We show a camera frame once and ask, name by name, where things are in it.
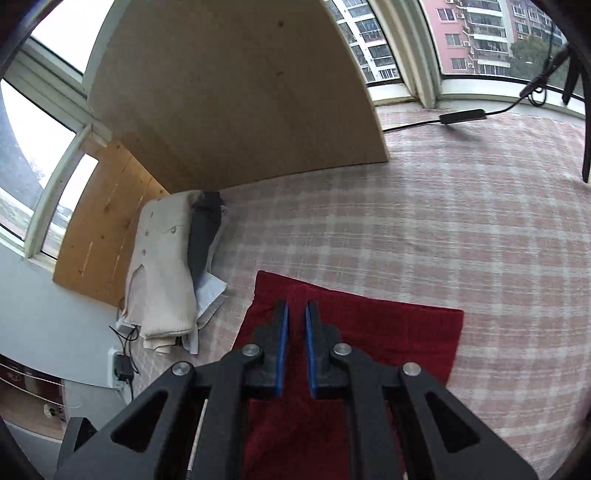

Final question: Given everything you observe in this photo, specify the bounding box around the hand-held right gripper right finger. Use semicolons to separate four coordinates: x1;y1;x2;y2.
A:
305;300;540;480

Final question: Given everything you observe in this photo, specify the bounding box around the black ring light cable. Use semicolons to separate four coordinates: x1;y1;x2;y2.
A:
382;18;570;134

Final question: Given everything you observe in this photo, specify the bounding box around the red garment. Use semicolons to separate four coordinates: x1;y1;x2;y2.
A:
239;270;465;480

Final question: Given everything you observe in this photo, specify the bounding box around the light plywood board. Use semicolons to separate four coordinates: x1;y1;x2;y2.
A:
88;0;389;195

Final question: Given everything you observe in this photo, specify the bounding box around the white folded garment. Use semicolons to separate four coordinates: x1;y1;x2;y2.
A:
187;271;228;356

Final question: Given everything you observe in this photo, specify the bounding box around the beige folded garment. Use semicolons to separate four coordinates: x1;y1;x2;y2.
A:
122;190;205;357

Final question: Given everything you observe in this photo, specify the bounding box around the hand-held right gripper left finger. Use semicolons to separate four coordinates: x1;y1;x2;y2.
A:
53;299;290;480

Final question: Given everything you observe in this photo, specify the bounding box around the orange pine wood board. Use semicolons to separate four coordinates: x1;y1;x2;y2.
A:
53;140;171;308

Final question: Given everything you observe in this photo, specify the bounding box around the dark grey folded garment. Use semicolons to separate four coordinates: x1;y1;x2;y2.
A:
187;191;227;288

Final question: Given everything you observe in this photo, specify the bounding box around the plaid blanket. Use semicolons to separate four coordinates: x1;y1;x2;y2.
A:
134;108;591;480

